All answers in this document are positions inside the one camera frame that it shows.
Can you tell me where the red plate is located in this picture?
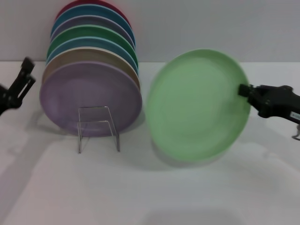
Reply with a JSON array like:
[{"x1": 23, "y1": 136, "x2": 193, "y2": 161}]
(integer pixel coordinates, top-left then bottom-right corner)
[{"x1": 55, "y1": 0, "x2": 132, "y2": 31}]

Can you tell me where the metal wire plate rack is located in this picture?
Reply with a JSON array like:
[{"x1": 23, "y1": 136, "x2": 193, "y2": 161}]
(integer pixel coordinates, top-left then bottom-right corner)
[{"x1": 32, "y1": 105, "x2": 121, "y2": 154}]

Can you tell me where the grey right arm cable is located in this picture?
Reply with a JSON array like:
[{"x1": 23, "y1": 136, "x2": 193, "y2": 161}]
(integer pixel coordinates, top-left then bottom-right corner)
[{"x1": 291, "y1": 125, "x2": 300, "y2": 141}]

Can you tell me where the teal blue plate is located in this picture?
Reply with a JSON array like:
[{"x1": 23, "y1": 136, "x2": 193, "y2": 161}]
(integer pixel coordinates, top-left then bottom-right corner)
[{"x1": 51, "y1": 4, "x2": 136, "y2": 47}]

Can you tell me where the light green plate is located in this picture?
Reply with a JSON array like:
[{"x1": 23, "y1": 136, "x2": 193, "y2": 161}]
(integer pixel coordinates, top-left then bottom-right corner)
[{"x1": 145, "y1": 48, "x2": 251, "y2": 167}]

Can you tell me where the beige plate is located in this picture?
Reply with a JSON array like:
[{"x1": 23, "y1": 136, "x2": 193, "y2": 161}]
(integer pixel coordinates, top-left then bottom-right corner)
[{"x1": 42, "y1": 46, "x2": 141, "y2": 90}]

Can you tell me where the light blue plate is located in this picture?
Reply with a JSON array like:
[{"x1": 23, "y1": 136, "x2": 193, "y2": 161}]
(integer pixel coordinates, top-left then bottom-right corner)
[{"x1": 46, "y1": 36, "x2": 139, "y2": 77}]

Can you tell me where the dark green plate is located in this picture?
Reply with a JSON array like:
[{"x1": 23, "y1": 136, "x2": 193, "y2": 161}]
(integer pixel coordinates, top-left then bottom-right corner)
[{"x1": 46, "y1": 24, "x2": 138, "y2": 66}]

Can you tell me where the grey purple plate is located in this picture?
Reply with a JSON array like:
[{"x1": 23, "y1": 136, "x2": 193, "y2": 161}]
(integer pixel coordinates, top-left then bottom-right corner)
[{"x1": 50, "y1": 15, "x2": 136, "y2": 51}]

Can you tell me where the lilac plate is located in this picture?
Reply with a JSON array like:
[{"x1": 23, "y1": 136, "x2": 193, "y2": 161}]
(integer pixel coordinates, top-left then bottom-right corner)
[{"x1": 39, "y1": 61, "x2": 143, "y2": 138}]

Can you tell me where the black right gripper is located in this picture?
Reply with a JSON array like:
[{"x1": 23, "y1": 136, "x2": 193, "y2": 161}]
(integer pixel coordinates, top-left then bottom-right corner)
[{"x1": 238, "y1": 83, "x2": 292, "y2": 119}]

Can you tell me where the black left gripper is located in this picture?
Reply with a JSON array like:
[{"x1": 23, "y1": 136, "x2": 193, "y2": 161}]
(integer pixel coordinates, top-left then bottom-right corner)
[{"x1": 0, "y1": 57, "x2": 37, "y2": 117}]

